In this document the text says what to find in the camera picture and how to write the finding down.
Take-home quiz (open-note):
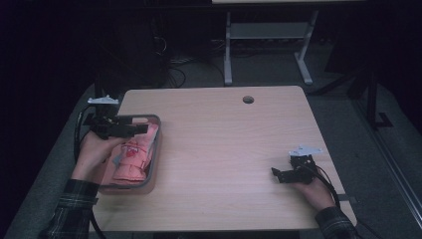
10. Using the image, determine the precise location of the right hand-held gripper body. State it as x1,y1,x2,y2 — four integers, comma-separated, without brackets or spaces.
280,144,323,185

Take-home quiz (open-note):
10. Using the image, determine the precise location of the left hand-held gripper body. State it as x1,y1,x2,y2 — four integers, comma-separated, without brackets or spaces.
87,95,136,140

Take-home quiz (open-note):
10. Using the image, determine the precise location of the grey rimmed storage basket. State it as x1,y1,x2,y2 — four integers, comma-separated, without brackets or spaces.
97,114,163,196

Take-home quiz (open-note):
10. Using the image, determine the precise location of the pink cloth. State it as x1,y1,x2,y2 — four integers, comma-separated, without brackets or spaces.
109,122,160,183

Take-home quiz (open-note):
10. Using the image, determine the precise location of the person's left hand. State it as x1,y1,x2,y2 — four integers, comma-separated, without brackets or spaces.
71,130,129,184

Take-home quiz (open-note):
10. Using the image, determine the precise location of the person's right hand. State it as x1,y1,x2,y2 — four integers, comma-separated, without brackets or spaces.
292,178,336,212

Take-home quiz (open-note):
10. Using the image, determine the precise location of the black metal stand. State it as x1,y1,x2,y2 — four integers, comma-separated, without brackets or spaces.
363,69,394,131

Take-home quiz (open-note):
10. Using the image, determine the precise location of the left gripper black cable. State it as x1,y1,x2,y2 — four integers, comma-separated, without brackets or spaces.
73,105,108,239

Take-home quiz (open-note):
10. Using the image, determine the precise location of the floor cable bundle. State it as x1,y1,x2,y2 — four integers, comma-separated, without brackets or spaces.
164,57,187,90

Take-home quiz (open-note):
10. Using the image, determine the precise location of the aluminium floor rail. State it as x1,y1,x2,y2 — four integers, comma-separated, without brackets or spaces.
350,99,422,230

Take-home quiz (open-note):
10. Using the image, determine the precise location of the grey metal desk frame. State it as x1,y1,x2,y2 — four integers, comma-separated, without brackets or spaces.
223,9,320,87

